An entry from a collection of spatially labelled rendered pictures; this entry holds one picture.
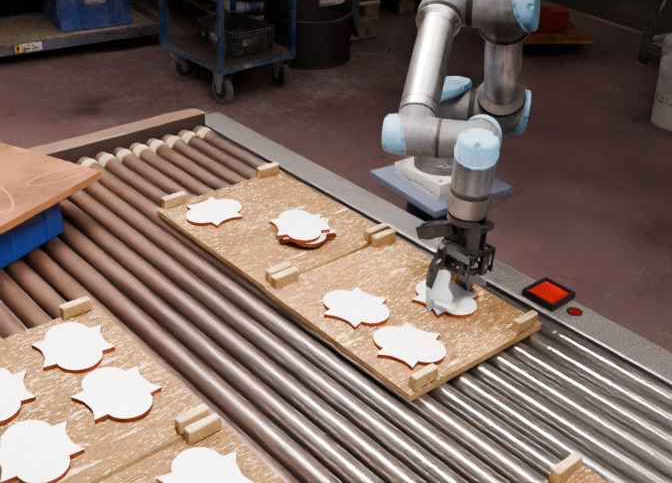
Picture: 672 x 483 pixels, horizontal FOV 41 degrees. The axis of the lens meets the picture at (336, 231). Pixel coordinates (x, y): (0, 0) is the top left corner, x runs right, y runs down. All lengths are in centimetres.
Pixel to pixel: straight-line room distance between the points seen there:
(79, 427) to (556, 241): 285
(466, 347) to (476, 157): 35
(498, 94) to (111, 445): 124
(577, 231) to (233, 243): 243
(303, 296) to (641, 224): 273
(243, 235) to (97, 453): 70
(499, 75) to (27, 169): 108
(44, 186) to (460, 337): 92
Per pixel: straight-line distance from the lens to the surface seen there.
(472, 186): 159
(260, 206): 208
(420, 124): 168
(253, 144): 245
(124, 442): 145
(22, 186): 200
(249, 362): 163
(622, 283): 380
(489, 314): 175
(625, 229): 422
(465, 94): 228
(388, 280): 182
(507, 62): 208
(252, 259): 187
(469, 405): 156
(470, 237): 164
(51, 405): 154
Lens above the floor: 190
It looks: 29 degrees down
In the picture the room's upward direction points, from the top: 3 degrees clockwise
